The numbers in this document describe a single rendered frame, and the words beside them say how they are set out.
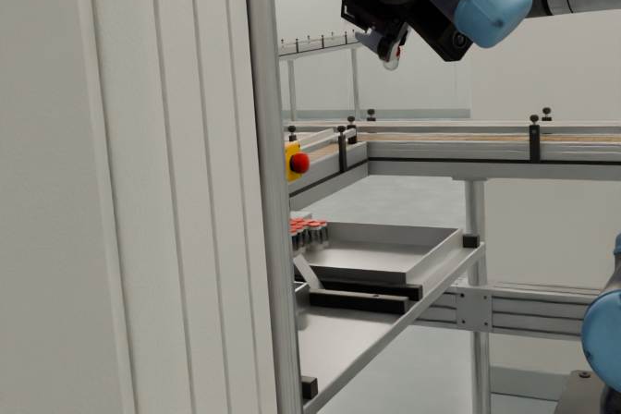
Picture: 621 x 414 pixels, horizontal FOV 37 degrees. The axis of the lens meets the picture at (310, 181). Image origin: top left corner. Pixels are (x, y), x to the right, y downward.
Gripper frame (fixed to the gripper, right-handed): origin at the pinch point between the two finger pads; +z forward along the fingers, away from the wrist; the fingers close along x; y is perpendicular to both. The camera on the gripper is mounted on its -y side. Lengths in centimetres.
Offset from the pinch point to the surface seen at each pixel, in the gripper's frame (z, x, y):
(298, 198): 84, 6, 13
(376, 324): 5.2, 32.5, -16.8
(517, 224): 168, -42, -37
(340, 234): 43.8, 16.6, -3.0
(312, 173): 88, -1, 14
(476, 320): 125, 0, -37
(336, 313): 10.1, 33.4, -11.4
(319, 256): 35.7, 23.4, -2.7
